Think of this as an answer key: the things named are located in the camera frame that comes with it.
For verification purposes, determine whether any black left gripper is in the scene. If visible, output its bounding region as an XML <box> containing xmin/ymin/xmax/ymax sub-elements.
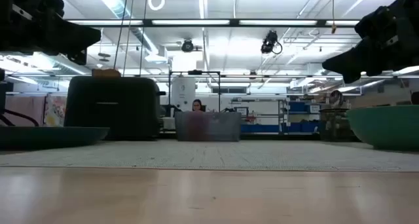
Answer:
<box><xmin>0</xmin><ymin>0</ymin><xmax>102</xmax><ymax>66</ymax></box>

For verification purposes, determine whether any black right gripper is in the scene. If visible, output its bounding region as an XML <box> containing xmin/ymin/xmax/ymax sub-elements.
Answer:
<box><xmin>322</xmin><ymin>0</ymin><xmax>419</xmax><ymax>84</ymax></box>

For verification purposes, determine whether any toast slice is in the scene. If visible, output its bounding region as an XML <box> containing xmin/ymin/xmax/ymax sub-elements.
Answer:
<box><xmin>92</xmin><ymin>68</ymin><xmax>122</xmax><ymax>79</ymax></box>

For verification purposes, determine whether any teal ribbed bowl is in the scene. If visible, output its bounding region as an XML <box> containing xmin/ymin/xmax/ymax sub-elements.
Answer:
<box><xmin>347</xmin><ymin>105</ymin><xmax>419</xmax><ymax>152</ymax></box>

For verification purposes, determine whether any dark teal plate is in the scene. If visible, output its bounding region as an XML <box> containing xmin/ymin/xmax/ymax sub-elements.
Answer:
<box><xmin>0</xmin><ymin>126</ymin><xmax>111</xmax><ymax>150</ymax></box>

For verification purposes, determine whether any black mesh utensil holder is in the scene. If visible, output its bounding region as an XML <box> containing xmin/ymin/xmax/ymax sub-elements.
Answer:
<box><xmin>319</xmin><ymin>107</ymin><xmax>352</xmax><ymax>142</ymax></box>

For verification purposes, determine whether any floral hanging cloth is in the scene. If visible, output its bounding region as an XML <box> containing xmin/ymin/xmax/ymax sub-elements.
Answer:
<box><xmin>44</xmin><ymin>94</ymin><xmax>68</xmax><ymax>127</ymax></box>

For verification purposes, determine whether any black toaster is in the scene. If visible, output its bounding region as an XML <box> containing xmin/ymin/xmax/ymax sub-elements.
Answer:
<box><xmin>64</xmin><ymin>75</ymin><xmax>167</xmax><ymax>141</ymax></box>

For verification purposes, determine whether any pink hanging cloth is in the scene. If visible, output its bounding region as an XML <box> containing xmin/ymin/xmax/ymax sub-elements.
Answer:
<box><xmin>4</xmin><ymin>95</ymin><xmax>46</xmax><ymax>127</ymax></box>

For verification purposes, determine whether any round black ceiling fixture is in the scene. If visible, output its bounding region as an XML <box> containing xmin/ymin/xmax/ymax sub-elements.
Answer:
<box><xmin>181</xmin><ymin>38</ymin><xmax>195</xmax><ymax>53</ymax></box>

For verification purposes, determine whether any white cylindrical tank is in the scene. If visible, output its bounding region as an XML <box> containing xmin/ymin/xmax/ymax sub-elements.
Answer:
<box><xmin>170</xmin><ymin>76</ymin><xmax>197</xmax><ymax>113</ymax></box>

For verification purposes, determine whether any long ceiling light bar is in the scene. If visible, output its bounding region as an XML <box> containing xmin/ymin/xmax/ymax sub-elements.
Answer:
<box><xmin>65</xmin><ymin>18</ymin><xmax>361</xmax><ymax>29</ymax></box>

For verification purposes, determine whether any grey transparent plastic bin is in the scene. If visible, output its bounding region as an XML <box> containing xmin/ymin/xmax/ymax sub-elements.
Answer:
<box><xmin>174</xmin><ymin>111</ymin><xmax>242</xmax><ymax>142</ymax></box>

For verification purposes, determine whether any grey woven placemat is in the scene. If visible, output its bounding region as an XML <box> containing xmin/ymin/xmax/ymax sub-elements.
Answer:
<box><xmin>0</xmin><ymin>139</ymin><xmax>419</xmax><ymax>173</ymax></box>

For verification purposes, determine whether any hanging cable with orange plug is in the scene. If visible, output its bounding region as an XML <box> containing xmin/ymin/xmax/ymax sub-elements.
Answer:
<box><xmin>330</xmin><ymin>0</ymin><xmax>338</xmax><ymax>35</ymax></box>

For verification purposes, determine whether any black hanging cable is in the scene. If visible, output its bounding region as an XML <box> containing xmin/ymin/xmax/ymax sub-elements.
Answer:
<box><xmin>122</xmin><ymin>0</ymin><xmax>136</xmax><ymax>76</ymax></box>
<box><xmin>139</xmin><ymin>0</ymin><xmax>149</xmax><ymax>77</ymax></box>
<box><xmin>113</xmin><ymin>0</ymin><xmax>130</xmax><ymax>71</ymax></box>

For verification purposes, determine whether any white hanging ring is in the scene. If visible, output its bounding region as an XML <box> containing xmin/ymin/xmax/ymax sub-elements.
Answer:
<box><xmin>147</xmin><ymin>0</ymin><xmax>166</xmax><ymax>12</ymax></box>

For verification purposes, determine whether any black overhead camera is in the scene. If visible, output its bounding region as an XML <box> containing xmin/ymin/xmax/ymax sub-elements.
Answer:
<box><xmin>260</xmin><ymin>30</ymin><xmax>283</xmax><ymax>55</ymax></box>

